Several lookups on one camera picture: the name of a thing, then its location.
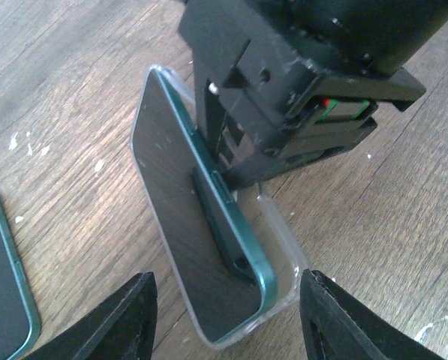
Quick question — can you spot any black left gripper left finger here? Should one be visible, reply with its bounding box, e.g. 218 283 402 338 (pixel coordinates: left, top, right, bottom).
26 272 158 360

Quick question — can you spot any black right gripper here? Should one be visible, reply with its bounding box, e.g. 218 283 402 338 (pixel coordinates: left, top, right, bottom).
179 1 426 188

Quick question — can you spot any clear magsafe phone case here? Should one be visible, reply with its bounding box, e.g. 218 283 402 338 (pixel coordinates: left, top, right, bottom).
128 64 309 352

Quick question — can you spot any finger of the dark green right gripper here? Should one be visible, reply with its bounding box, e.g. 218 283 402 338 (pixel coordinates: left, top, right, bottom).
191 166 260 284

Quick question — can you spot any black phone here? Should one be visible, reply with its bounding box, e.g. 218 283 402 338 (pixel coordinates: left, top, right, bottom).
0 201 41 359

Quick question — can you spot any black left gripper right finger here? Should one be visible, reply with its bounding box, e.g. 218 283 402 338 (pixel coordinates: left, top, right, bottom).
299 269 441 360

